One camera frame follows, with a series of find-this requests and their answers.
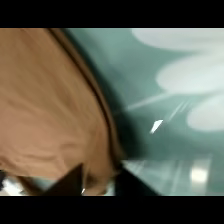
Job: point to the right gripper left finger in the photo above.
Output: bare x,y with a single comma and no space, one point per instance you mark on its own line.
70,185

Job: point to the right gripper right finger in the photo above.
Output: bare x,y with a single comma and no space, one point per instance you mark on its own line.
130,186

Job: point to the brown T-shirt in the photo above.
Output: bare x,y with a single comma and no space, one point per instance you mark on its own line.
50,100

